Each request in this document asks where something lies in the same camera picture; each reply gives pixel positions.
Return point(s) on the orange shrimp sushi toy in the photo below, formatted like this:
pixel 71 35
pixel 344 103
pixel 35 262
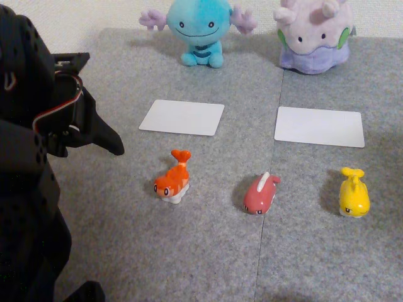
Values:
pixel 173 182

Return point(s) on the white rectangular card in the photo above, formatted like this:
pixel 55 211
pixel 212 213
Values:
pixel 319 127
pixel 182 118

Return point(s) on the pale purple Goomy plush toy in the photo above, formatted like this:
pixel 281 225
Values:
pixel 315 37

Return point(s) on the yellow egg sushi toy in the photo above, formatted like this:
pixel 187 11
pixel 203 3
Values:
pixel 354 196

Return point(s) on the blue Wooper plush toy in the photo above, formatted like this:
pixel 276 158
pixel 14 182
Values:
pixel 198 28

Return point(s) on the red tuna sushi toy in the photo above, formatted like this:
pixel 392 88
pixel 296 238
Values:
pixel 259 196

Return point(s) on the grey carpet tile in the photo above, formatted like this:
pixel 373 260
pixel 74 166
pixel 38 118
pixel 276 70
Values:
pixel 141 239
pixel 330 251

